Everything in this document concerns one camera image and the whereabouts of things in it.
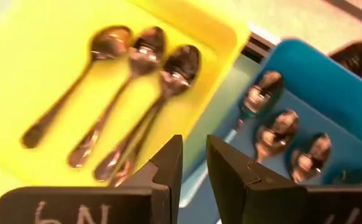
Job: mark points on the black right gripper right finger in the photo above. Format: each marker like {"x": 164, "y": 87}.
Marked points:
{"x": 261, "y": 205}

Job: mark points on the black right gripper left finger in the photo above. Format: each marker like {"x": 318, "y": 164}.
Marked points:
{"x": 90, "y": 205}

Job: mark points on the black metal spoon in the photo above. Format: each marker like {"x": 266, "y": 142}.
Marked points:
{"x": 180, "y": 71}
{"x": 146, "y": 53}
{"x": 112, "y": 43}

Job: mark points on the blue plastic bin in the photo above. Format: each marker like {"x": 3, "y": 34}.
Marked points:
{"x": 324, "y": 93}

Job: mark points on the yellow-green plastic bin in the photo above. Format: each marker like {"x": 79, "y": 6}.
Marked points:
{"x": 28, "y": 77}

